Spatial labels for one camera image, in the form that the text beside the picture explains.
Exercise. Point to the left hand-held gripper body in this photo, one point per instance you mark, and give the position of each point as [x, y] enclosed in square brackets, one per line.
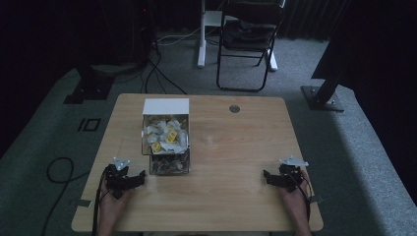
[116, 178]

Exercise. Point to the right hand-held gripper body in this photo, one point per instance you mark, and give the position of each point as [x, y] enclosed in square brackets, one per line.
[290, 177]

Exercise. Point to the person's right hand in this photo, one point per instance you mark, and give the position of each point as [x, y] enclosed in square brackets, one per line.
[294, 200]

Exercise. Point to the person's left hand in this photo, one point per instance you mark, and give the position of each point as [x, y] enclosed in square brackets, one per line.
[111, 203]

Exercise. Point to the clear drawer with dark sweets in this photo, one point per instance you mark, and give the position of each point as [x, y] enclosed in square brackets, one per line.
[154, 169]

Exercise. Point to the clear drawer with pale packets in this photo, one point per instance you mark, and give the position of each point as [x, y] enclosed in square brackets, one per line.
[146, 149]

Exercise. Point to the pile of dark wrapped sweets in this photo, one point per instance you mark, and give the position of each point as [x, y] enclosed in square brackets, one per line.
[170, 163]

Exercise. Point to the grey tape strip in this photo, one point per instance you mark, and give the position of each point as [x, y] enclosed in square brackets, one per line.
[316, 199]
[84, 203]

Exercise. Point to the pile of white yellow packets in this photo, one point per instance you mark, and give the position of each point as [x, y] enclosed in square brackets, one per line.
[165, 136]

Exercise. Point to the white drawer cabinet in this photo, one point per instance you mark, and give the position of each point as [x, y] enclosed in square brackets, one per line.
[166, 106]

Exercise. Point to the round grey table grommet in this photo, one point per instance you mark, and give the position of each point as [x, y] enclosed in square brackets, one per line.
[234, 108]

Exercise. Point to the black metal stand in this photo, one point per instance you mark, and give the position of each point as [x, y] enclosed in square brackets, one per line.
[323, 95]

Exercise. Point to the black stand base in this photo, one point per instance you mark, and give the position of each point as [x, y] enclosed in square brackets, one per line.
[90, 87]

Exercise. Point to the white desk leg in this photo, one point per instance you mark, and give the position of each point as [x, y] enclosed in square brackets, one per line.
[202, 39]
[272, 62]

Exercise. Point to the black folding chair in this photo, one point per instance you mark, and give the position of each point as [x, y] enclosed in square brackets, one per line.
[223, 65]

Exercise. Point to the dark cloth on chair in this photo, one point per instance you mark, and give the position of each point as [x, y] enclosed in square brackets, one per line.
[249, 31]

